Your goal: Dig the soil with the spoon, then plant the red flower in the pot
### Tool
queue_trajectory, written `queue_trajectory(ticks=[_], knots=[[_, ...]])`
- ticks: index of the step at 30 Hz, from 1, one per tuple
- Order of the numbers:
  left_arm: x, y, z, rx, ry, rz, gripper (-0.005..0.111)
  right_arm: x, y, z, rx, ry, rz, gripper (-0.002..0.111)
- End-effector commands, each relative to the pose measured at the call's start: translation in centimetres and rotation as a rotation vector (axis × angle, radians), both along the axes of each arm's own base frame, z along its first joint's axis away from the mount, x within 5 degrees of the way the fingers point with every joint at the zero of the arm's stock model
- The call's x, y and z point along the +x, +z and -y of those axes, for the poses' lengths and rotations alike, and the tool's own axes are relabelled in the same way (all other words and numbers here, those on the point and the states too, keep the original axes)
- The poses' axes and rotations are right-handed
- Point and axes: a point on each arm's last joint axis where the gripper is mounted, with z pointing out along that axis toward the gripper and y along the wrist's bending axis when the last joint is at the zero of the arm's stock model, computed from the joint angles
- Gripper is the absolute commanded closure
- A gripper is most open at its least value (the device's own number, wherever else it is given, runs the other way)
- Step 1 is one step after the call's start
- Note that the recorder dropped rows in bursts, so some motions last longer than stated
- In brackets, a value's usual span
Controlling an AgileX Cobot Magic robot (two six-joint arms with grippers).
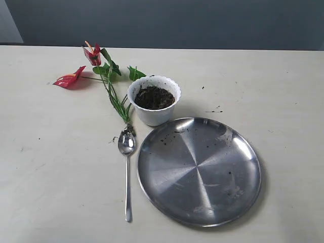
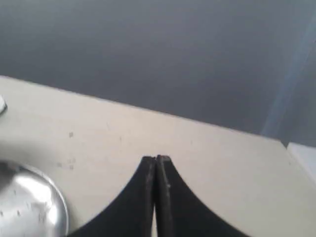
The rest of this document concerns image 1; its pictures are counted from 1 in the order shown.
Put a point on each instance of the round stainless steel plate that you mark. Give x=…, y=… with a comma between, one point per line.
x=199, y=172

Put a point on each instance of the white scalloped flower pot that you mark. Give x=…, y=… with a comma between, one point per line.
x=151, y=117

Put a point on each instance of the long silver metal spoon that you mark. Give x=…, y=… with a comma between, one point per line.
x=127, y=146

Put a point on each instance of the red anthurium artificial plant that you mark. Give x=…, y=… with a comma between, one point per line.
x=107, y=72

